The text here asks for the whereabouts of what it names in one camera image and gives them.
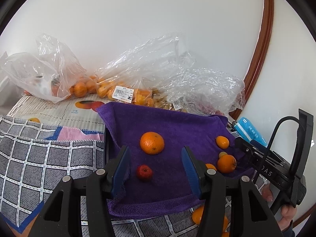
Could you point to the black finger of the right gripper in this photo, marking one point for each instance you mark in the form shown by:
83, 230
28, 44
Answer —
253, 150

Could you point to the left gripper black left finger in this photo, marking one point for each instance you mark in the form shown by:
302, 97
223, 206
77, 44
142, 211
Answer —
61, 214

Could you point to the small orange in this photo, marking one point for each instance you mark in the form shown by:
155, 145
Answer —
225, 223

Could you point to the orange with leaf stem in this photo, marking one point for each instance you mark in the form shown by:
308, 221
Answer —
226, 164

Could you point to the small yellow-green fruit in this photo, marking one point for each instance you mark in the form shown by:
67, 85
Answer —
221, 154

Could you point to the small tangerine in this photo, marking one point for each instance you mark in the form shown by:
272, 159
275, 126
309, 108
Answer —
222, 142

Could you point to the orange mandarin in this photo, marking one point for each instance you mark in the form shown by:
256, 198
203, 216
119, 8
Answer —
224, 234

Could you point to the round orange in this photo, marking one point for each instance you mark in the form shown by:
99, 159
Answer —
197, 215

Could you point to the small red apple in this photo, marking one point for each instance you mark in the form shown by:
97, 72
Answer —
144, 173

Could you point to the large dimpled orange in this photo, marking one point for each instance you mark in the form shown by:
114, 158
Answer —
152, 143

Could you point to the smooth orange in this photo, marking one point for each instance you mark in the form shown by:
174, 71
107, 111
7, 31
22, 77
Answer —
211, 166

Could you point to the blue tissue pack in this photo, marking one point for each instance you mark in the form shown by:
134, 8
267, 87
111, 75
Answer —
248, 132

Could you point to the grey checked tablecloth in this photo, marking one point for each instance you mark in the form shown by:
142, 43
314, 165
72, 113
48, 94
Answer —
35, 157

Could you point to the clear bag of grapes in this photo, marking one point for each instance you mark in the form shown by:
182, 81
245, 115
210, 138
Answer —
205, 91

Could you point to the purple towel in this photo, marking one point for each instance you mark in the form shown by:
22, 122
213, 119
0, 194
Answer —
168, 191

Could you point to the black tray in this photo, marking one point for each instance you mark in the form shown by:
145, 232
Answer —
108, 144

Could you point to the clear bag of longans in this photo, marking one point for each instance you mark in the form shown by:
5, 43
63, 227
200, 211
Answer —
160, 101

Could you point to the clear bag of tangerines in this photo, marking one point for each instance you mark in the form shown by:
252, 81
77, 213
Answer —
155, 65

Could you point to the clear bag of oranges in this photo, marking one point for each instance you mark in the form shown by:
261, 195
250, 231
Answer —
54, 75

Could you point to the brown wooden door frame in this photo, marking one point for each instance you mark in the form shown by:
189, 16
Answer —
261, 49

